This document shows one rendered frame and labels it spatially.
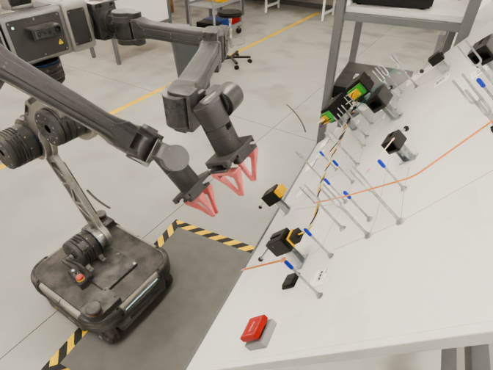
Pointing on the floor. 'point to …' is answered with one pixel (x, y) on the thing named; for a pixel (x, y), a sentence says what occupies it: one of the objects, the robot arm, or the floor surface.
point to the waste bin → (183, 56)
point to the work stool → (231, 30)
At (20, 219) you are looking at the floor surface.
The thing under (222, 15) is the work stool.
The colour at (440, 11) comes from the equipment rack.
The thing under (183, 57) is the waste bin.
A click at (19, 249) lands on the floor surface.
